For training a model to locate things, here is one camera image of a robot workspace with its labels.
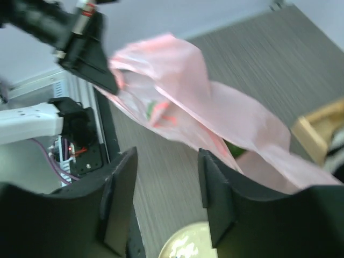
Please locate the cream and blue plate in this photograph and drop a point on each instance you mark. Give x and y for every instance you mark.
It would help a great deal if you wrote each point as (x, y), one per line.
(191, 241)

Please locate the pink plastic bag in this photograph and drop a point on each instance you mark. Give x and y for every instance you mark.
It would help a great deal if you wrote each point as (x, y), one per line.
(164, 86)

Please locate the black white zebra garment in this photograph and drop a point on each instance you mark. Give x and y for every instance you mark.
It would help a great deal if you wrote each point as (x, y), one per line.
(334, 156)

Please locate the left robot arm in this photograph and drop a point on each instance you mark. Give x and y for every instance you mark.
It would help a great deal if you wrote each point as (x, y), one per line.
(62, 116)

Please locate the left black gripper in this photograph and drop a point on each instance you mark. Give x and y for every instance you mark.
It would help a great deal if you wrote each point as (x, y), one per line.
(84, 57)

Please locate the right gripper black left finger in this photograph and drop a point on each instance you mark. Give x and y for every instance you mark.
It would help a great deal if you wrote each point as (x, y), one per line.
(88, 218)

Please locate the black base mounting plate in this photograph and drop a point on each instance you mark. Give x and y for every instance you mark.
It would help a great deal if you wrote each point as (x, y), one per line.
(106, 148)

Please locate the wooden clothes rack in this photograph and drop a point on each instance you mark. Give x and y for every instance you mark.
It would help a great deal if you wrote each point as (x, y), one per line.
(314, 130)

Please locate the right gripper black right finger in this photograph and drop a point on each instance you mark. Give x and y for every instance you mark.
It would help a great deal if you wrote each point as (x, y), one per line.
(247, 219)

